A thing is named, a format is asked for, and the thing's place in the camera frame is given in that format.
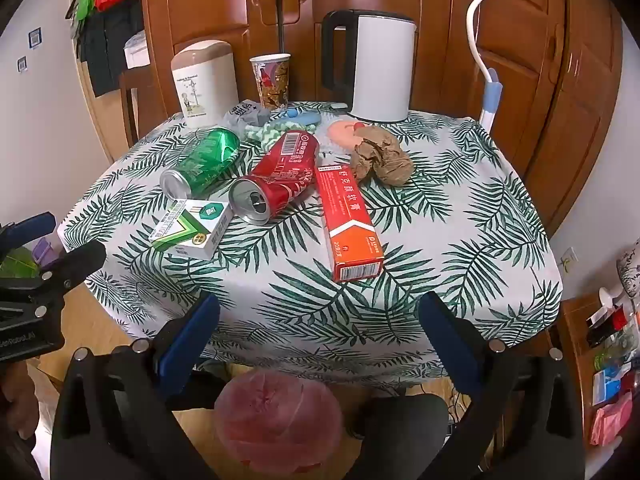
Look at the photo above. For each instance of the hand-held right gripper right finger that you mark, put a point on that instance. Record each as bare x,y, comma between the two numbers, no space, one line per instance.
445,345

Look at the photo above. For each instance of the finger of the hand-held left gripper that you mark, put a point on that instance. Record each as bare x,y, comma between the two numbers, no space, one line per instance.
75,262
35,223

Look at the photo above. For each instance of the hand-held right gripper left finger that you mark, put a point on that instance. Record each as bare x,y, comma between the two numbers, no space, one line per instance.
192,340

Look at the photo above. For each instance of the bin with pink liner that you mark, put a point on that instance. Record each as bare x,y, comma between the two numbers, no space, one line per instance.
275,410

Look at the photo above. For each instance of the red drink can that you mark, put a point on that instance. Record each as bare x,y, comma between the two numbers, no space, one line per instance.
280,170

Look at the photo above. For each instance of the brown paper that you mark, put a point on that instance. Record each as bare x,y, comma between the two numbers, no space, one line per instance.
385,160

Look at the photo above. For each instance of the green zigzag cloth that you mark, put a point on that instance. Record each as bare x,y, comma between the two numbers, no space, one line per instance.
265,133

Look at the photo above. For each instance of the pink round toy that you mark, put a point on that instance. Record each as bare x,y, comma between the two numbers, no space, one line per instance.
342,134

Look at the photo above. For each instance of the purple plastic bin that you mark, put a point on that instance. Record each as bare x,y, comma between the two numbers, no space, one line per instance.
47,252

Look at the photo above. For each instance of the green printed bag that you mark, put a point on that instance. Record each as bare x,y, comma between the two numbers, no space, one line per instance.
17,262

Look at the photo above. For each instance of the person's left leg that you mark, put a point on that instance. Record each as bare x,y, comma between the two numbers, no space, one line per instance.
202,390

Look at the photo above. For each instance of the leaf print tablecloth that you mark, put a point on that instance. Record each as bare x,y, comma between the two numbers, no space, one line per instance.
425,240

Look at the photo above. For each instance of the green and white carton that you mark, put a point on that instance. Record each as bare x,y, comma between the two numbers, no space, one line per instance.
192,232

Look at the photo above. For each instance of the wooden side cabinet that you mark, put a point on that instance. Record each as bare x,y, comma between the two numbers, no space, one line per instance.
575,360

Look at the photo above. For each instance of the orange carton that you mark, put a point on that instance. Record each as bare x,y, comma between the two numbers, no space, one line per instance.
350,225

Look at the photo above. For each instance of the wooden chair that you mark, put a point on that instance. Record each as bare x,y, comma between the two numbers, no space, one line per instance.
137,105

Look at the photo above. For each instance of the black and red box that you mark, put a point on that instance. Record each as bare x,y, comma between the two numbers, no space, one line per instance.
605,325

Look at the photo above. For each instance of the blue and white box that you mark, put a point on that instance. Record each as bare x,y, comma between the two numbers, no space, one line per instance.
607,382

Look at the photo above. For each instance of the green drink can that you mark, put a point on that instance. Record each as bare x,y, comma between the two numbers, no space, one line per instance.
210,157

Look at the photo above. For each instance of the pink packet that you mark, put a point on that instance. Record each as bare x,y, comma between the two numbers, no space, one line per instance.
610,417

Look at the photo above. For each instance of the dark hanging clothes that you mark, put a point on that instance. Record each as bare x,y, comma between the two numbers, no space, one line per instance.
107,45

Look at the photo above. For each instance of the white patterned vase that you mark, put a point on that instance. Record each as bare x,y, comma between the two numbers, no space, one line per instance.
630,270

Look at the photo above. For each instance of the white plastic bag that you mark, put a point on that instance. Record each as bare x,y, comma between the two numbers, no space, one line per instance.
136,50

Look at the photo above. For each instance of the beige lidded canister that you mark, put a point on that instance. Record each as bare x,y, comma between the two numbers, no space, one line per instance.
205,85

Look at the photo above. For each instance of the white and blue flexible holder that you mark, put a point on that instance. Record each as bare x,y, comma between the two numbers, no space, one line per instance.
492,95

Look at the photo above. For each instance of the printed paper cup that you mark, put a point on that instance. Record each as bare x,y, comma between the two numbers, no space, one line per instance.
272,82

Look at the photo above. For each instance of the white electric kettle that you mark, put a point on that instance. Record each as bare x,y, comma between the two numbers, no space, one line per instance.
382,65

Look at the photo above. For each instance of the black pole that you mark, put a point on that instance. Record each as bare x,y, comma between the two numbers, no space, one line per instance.
281,10

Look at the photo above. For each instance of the wall socket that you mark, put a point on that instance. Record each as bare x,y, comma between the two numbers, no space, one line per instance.
569,260

